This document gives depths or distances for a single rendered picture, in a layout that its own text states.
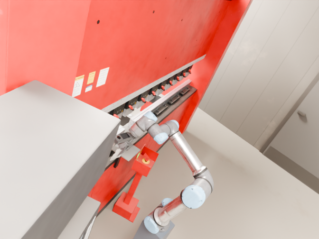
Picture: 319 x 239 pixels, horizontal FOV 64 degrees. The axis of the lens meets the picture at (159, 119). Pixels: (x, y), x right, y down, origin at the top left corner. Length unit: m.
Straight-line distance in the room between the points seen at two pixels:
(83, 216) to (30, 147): 0.40
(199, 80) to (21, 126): 3.47
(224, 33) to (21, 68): 3.22
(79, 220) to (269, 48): 4.37
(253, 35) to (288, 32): 0.55
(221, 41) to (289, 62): 1.46
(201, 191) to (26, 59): 1.05
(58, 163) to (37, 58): 0.32
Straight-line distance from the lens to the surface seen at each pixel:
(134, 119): 2.46
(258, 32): 4.89
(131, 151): 2.05
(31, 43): 0.70
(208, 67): 3.82
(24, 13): 0.66
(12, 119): 0.59
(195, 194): 1.40
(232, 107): 5.15
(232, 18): 3.69
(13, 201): 0.45
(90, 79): 1.39
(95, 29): 1.24
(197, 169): 1.52
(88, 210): 0.88
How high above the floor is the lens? 2.32
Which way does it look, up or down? 31 degrees down
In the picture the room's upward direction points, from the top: 23 degrees clockwise
